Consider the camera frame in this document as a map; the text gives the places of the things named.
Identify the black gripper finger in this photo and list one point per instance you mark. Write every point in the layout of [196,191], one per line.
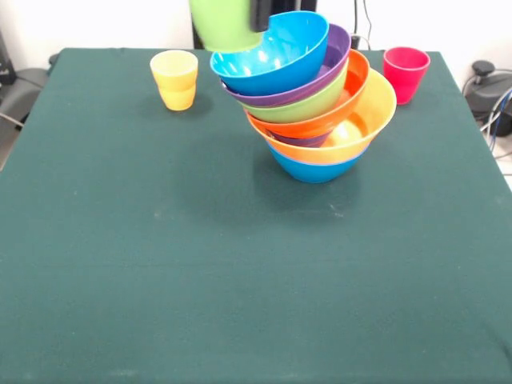
[260,14]

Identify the green cup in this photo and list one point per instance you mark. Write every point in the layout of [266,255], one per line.
[224,24]

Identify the light blue bowl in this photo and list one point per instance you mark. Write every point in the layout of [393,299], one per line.
[320,172]
[288,60]

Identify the purple bowl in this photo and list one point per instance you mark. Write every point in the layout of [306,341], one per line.
[338,52]

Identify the green bowl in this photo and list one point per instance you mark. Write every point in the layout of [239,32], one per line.
[304,110]

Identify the orange-red shallow bowl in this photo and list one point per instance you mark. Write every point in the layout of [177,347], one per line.
[320,126]

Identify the small dark blue bowl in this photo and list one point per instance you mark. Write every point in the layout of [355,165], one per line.
[304,141]

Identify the large yellow-orange bowl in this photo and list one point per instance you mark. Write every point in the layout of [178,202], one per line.
[380,108]

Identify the yellow cup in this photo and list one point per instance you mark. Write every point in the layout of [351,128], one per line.
[174,92]

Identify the red cup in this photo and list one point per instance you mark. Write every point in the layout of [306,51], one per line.
[404,72]

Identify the grey office chair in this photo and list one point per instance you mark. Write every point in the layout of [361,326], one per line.
[24,88]

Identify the dark green tablecloth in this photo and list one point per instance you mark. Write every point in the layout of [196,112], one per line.
[240,300]

